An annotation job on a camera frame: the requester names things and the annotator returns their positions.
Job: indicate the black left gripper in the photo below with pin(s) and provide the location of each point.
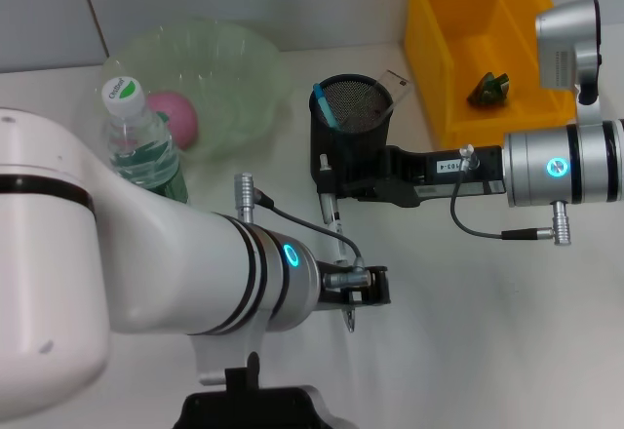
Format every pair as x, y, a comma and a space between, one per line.
334, 297

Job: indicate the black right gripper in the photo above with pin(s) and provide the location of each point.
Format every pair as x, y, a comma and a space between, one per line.
468, 175

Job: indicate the silver ballpoint pen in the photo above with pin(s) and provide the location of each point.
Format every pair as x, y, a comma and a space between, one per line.
334, 224

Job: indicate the blue sheathed scissors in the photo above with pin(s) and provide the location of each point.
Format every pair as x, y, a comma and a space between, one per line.
325, 107

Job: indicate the transparent plastic ruler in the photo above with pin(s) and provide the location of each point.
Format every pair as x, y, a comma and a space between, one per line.
397, 90

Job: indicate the green plastic wrapper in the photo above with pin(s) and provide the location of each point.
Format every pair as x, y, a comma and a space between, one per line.
487, 90

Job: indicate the pink toy peach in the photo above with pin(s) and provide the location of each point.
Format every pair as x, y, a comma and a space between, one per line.
178, 114

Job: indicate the clear green-labelled water bottle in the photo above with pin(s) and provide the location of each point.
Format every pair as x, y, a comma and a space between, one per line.
141, 146

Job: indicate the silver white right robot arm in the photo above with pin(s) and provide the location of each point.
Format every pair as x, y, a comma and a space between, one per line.
560, 166

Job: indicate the black mesh pen holder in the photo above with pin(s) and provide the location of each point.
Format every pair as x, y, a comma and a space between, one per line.
361, 139

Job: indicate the translucent green plastic fruit bowl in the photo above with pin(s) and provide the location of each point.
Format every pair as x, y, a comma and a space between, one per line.
234, 73

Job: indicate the yellow plastic storage bin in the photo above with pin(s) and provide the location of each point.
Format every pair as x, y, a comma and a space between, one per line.
487, 34

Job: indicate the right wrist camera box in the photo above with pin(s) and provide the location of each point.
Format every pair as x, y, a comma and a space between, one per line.
565, 44

